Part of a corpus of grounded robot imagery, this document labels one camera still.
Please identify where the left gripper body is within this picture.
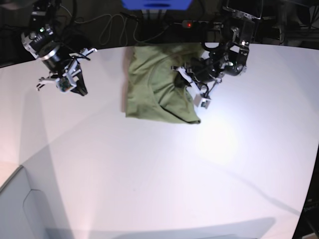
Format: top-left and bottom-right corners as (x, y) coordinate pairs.
(170, 58), (222, 96)

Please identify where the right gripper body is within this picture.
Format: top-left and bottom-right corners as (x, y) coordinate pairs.
(36, 47), (97, 91)

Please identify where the green T-shirt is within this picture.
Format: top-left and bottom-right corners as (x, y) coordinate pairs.
(125, 43), (203, 124)

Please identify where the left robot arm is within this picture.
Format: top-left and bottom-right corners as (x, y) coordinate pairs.
(172, 0), (264, 99)

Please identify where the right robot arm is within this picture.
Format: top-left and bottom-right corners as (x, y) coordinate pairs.
(21, 0), (97, 96)

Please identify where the white power strip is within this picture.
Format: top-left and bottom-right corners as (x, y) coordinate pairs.
(181, 20), (223, 31)

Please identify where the blue plastic bin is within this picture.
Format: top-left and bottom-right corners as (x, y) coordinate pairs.
(121, 0), (192, 10)

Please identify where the grey panel at table corner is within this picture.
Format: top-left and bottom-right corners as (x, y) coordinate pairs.
(0, 166), (74, 239)

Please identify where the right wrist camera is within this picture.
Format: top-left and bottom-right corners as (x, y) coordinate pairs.
(56, 77), (76, 93)

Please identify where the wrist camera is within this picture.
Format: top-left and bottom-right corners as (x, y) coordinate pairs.
(56, 77), (76, 93)
(193, 94), (211, 109)

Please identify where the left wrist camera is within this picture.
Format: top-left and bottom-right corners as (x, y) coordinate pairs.
(193, 94), (211, 109)

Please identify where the grey cable on floor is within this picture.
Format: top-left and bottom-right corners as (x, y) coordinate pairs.
(67, 13), (170, 46)

